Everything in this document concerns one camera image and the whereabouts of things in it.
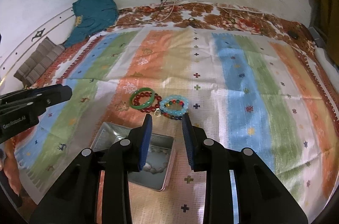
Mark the small black oval item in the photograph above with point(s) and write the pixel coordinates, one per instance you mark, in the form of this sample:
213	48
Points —
293	34

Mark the teal garment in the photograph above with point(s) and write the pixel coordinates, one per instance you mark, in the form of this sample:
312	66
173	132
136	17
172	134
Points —
90	14

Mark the white bed headboard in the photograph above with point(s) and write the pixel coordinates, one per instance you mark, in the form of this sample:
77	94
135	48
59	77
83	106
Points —
26	43

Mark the colourful striped woven mat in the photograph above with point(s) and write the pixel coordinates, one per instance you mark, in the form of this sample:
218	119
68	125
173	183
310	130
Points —
238	81

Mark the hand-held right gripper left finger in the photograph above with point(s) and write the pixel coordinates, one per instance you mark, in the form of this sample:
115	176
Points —
145	144

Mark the green jade bangle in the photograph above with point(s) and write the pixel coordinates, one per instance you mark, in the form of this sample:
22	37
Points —
135	107

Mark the grey striped folded cloth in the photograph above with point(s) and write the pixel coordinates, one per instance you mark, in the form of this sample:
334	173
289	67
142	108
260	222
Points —
37	59

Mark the silver metal tin box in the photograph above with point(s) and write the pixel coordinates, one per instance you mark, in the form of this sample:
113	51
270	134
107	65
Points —
159	181

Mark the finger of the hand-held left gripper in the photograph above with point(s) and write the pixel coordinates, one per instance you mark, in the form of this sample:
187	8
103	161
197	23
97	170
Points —
53	95

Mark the brown floral bedsheet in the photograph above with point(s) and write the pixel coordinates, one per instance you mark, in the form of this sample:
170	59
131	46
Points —
185	12

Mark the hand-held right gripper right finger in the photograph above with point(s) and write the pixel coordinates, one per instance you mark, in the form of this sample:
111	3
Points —
188	144

